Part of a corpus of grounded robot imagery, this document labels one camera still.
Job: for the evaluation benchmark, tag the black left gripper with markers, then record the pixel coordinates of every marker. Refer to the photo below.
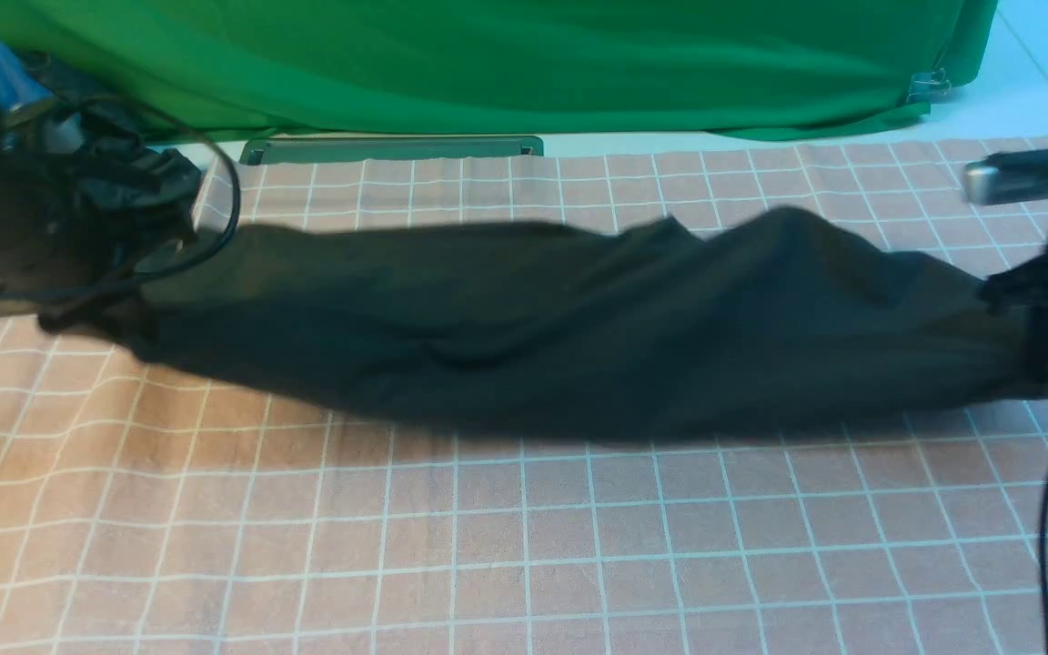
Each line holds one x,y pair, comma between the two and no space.
108,309

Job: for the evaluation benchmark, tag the gray long-sleeve top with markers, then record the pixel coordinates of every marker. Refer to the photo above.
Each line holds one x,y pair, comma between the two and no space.
535,329

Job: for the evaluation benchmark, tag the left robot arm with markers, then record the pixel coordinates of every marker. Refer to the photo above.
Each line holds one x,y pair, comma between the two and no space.
55,256

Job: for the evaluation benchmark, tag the dark gray crumpled garment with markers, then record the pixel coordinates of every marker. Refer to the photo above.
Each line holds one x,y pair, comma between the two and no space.
93,140

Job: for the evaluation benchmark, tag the pink checkered tablecloth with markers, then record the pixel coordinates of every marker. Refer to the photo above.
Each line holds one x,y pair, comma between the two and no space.
146,512

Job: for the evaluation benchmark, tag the metal binder clip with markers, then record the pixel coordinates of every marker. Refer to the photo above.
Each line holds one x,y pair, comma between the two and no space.
927,86

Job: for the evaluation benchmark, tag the green backdrop cloth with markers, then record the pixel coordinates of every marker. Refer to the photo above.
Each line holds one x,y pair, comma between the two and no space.
771,71

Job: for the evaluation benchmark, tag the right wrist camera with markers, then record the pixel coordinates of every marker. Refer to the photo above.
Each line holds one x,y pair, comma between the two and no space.
1006,178

